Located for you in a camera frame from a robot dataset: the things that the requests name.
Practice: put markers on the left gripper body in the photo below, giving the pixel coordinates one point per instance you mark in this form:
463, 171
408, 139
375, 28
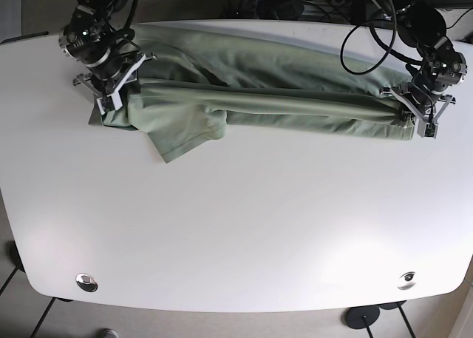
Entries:
425, 95

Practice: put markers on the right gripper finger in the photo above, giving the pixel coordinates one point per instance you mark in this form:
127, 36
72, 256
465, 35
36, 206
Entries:
132, 85

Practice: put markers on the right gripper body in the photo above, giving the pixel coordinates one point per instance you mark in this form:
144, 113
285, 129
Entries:
110, 55

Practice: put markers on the light green polo shirt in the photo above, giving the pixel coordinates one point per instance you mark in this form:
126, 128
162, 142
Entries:
201, 82

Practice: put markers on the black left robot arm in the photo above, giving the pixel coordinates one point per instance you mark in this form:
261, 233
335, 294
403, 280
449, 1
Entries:
419, 40

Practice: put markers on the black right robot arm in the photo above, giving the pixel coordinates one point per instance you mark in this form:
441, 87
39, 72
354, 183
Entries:
119, 16

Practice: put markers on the left silver table grommet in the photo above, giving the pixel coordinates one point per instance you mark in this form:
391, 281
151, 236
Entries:
86, 283

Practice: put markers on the silver table grommet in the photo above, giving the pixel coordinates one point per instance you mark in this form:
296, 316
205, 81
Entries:
407, 281
86, 283

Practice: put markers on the right silver table grommet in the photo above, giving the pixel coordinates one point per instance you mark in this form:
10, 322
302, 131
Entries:
407, 281

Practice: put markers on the left grey shoe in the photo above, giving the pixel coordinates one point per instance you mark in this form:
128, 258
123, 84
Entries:
107, 333

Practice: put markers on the black round stand base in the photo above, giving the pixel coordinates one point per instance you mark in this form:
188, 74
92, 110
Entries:
361, 317

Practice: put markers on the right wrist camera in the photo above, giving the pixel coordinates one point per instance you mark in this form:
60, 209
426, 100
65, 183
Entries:
108, 103

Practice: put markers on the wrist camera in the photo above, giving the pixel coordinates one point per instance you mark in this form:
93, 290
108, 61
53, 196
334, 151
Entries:
108, 103
427, 129

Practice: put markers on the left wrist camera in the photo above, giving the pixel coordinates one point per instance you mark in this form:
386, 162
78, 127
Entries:
427, 129

